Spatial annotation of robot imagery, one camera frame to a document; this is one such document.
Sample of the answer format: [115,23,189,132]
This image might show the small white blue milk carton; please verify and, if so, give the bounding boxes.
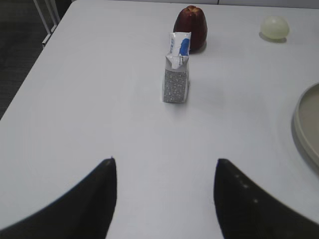
[162,32,191,104]

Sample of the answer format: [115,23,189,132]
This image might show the dark red wax apple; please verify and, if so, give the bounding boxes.
[173,5,208,52]

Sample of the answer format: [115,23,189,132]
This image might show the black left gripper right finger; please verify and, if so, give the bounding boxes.
[213,159,319,239]

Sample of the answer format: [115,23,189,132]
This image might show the pale white egg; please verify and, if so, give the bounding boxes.
[260,16,290,40]

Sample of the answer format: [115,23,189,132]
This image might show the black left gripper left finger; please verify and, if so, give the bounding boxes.
[0,158,117,239]

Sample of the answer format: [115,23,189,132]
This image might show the beige round plate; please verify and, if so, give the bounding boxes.
[292,84,319,167]

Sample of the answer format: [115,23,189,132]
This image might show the white metal frame leg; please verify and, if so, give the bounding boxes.
[33,0,62,48]

